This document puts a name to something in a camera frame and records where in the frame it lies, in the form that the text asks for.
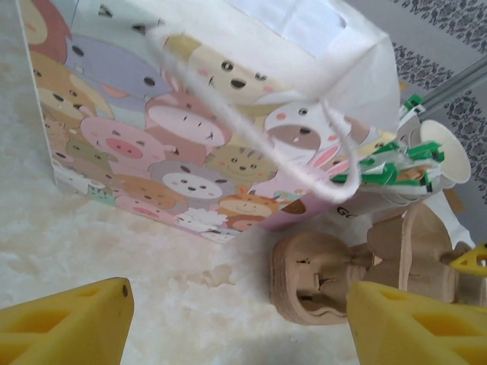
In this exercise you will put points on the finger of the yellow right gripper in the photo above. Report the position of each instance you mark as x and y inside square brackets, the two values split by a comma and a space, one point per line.
[475, 264]

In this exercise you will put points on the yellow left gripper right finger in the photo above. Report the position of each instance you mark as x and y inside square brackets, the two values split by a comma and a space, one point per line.
[411, 334]

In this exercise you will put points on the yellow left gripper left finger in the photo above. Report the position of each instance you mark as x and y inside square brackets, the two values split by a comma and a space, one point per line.
[57, 327]

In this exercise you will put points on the white paper napkin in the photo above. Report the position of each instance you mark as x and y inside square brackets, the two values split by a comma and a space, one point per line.
[452, 228]

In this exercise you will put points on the animal print paper gift bag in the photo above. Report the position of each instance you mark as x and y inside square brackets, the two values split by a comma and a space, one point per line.
[152, 133]

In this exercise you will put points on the stack of white paper cups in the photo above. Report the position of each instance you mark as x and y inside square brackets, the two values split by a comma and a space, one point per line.
[445, 152]

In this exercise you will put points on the green white wrapped straw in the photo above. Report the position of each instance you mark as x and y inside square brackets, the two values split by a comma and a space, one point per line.
[412, 103]
[422, 150]
[380, 175]

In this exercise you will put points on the brown pulp cup carrier stack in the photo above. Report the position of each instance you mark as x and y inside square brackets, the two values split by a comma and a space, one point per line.
[304, 266]

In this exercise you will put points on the aluminium frame corner post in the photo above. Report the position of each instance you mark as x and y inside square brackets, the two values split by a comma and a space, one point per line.
[456, 81]

